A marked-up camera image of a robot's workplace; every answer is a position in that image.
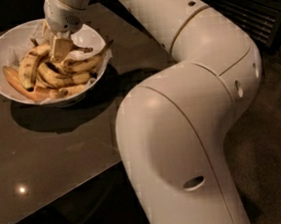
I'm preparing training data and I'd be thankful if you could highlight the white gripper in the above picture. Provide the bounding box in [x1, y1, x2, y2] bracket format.
[41, 0, 83, 63]

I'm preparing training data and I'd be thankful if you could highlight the spotted yellow banana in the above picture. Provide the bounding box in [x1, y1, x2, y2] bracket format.
[18, 44, 51, 92]

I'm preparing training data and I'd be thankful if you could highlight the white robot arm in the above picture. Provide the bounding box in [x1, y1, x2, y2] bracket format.
[116, 0, 262, 224]

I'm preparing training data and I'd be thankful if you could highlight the spotted banana in middle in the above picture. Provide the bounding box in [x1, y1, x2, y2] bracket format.
[37, 62, 93, 88]

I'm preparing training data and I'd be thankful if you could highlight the long banana pointing right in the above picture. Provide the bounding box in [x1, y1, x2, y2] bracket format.
[62, 40, 113, 74]

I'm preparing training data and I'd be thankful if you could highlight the banana at bowl bottom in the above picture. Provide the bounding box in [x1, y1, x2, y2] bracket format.
[49, 84, 87, 100]

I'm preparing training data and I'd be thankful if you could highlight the orange banana at left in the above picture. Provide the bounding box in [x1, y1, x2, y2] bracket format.
[3, 66, 50, 102]

